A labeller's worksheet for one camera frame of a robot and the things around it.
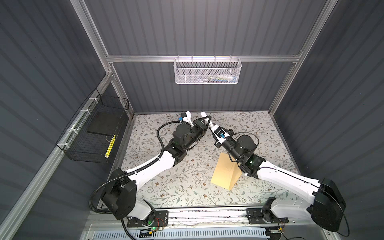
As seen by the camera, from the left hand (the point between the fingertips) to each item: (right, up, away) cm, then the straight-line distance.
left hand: (213, 117), depth 70 cm
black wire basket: (-59, -9, +3) cm, 60 cm away
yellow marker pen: (-48, -14, -1) cm, 50 cm away
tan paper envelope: (+10, -32, +19) cm, 39 cm away
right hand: (+1, -4, 0) cm, 4 cm away
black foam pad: (-54, -2, +4) cm, 54 cm away
